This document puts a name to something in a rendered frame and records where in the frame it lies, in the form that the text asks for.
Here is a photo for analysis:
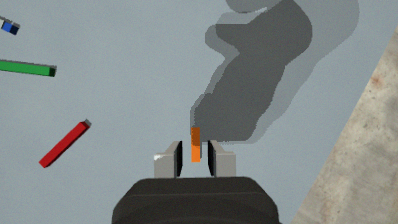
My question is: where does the green flat bar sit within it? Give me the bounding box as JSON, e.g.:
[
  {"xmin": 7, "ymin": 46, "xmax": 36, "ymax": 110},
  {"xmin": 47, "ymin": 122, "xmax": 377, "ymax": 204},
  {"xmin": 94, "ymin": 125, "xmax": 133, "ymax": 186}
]
[{"xmin": 0, "ymin": 61, "xmax": 55, "ymax": 77}]

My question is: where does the small blue cube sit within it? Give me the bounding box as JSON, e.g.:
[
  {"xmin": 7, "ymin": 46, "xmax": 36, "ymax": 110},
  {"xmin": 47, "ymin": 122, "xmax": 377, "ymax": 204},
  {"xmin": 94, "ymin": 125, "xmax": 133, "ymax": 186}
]
[{"xmin": 2, "ymin": 22, "xmax": 19, "ymax": 35}]

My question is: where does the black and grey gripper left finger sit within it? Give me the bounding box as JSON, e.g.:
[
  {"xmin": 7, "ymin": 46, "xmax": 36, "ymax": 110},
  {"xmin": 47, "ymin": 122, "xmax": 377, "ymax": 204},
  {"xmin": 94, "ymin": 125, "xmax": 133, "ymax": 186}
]
[{"xmin": 154, "ymin": 141, "xmax": 183, "ymax": 178}]

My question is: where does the red rod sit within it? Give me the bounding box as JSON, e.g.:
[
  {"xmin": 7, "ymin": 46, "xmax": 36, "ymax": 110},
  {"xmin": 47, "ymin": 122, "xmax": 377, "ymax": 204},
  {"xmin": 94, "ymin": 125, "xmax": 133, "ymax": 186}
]
[{"xmin": 39, "ymin": 122, "xmax": 90, "ymax": 168}]

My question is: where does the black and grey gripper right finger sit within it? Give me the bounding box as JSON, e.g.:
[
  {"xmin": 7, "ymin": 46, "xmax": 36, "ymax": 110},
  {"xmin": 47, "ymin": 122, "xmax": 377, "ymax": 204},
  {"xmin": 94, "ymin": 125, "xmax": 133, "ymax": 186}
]
[{"xmin": 208, "ymin": 140, "xmax": 236, "ymax": 177}]

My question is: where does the grey rod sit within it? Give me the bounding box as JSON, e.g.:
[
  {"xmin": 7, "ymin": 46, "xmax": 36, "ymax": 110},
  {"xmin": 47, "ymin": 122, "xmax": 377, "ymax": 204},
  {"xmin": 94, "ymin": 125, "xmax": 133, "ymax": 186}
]
[{"xmin": 0, "ymin": 19, "xmax": 5, "ymax": 29}]

